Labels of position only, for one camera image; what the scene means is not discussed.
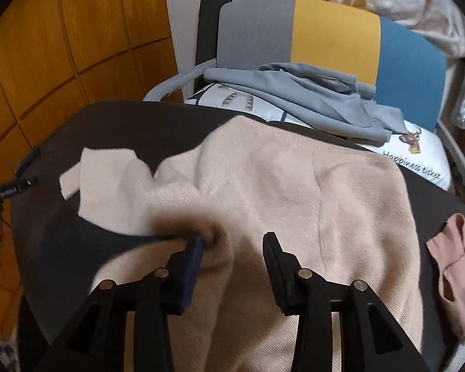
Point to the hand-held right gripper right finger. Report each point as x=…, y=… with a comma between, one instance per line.
x=273, y=265

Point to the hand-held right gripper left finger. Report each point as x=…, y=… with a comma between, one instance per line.
x=193, y=265

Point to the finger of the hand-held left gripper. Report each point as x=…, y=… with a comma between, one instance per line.
x=29, y=182

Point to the beige knit sweater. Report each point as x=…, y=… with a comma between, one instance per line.
x=275, y=186

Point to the orange wooden wardrobe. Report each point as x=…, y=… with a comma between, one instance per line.
x=81, y=27

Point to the grey garment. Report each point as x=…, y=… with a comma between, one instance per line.
x=313, y=100

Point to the white printed cushion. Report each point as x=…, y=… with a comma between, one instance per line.
x=410, y=155

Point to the pink knit sweater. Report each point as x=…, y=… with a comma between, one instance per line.
x=457, y=263

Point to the grey yellow blue chair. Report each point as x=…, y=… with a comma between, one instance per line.
x=255, y=31

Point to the black rolled mat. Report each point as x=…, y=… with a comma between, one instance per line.
x=207, y=27

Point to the silver foil bag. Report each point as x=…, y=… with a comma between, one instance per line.
x=464, y=112

